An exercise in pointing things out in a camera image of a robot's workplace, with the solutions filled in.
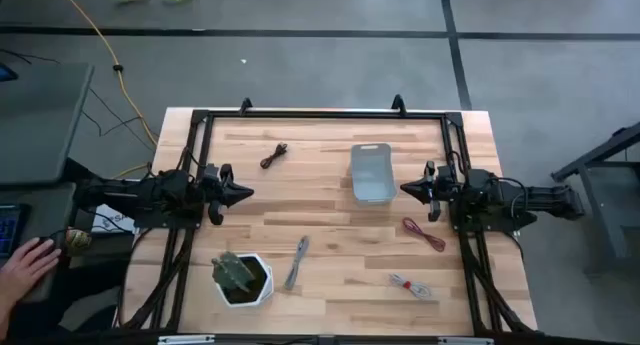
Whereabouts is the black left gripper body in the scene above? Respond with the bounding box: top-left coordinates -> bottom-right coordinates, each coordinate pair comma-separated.
202,163 -> 236,227

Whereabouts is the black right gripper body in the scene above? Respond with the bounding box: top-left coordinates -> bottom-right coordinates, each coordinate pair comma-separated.
425,160 -> 455,223

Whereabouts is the red USB-C cable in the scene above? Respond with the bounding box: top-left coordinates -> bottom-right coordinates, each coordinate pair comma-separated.
401,216 -> 447,254

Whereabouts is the grey plastic bin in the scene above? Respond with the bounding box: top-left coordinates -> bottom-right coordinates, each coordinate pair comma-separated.
349,142 -> 399,208

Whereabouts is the black USB-C cable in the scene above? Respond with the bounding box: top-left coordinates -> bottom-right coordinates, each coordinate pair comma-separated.
259,141 -> 290,171

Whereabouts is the grey USB-C cable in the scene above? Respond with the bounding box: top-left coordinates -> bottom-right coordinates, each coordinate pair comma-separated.
283,235 -> 311,292

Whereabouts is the white cable with red tie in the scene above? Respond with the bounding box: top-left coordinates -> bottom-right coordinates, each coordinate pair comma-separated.
388,272 -> 433,301

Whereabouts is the green cactus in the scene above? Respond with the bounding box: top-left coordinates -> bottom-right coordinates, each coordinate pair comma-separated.
210,250 -> 257,294

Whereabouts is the white hexagonal planter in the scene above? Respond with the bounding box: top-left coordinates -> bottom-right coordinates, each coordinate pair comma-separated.
215,252 -> 276,309

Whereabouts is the brown round object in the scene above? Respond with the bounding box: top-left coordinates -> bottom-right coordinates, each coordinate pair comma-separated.
63,227 -> 93,257

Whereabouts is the dark grey desk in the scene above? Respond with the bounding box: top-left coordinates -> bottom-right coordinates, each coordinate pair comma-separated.
0,182 -> 77,306

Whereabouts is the person's leg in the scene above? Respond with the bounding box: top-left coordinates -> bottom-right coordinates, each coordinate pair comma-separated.
7,256 -> 130,339

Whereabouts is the dark grey metal table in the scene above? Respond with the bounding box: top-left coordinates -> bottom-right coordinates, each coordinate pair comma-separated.
550,121 -> 640,277

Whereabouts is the grey desk top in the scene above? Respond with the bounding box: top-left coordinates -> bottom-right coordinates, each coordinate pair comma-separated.
0,62 -> 96,187

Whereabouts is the person's hand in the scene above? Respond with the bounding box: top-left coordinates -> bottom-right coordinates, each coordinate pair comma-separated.
0,236 -> 63,307

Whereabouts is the black backlit keyboard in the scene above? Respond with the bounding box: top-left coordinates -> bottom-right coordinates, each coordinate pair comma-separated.
0,203 -> 25,260

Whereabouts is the black aluminium table frame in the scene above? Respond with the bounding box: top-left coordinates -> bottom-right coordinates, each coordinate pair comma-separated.
110,93 -> 540,339

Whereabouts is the thin black floor cable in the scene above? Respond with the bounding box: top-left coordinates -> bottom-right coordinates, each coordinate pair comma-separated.
0,46 -> 157,154

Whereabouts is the yellow extension cord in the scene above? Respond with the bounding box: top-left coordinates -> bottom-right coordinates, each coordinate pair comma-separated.
55,0 -> 161,181

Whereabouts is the silver metal bracket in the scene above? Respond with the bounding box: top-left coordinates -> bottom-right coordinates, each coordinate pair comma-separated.
437,335 -> 495,345
157,334 -> 217,345

